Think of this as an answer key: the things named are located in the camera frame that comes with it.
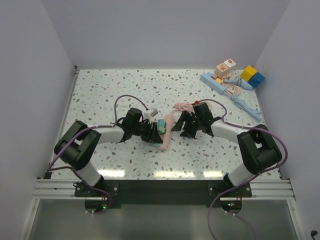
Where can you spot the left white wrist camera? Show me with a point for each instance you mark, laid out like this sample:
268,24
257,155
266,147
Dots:
150,114

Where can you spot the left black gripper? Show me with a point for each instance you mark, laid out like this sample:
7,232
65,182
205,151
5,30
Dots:
154,137

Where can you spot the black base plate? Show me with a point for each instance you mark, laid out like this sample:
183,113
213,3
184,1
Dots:
113,194

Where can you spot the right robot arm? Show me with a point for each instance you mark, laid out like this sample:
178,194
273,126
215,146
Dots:
258,149

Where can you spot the aluminium frame rail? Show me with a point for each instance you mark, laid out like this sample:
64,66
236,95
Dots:
260,189

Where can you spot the mauve plug adapter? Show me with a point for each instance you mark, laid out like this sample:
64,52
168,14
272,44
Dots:
214,75

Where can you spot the blue power strip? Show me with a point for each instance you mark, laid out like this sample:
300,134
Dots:
208,79

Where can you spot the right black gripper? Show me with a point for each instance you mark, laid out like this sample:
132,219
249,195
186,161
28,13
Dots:
184,117

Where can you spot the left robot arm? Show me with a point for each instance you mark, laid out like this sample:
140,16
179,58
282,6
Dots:
78,144

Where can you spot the pink power strip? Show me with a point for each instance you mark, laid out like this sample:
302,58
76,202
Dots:
169,120

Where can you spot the peach cube socket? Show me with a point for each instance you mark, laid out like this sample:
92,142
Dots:
225,68

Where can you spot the teal plug adapter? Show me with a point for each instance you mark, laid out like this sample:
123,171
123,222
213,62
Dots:
161,126

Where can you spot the light blue plug adapter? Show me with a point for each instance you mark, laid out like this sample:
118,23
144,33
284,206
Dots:
157,145

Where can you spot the yellow and blue cube socket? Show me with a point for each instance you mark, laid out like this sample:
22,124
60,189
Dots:
251,76

